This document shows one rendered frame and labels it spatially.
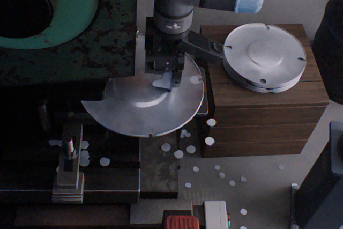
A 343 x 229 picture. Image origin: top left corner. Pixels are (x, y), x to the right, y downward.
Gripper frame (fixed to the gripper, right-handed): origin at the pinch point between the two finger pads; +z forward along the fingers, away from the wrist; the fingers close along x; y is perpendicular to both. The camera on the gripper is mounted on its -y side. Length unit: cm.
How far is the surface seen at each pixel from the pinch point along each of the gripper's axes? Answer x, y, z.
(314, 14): -111, -80, 79
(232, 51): -49, -26, 40
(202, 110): 5.1, -6.1, 1.8
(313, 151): -32, -63, 80
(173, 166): 11.8, -0.3, 15.4
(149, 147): 6.7, 5.3, 15.3
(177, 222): 30.7, 0.4, 4.1
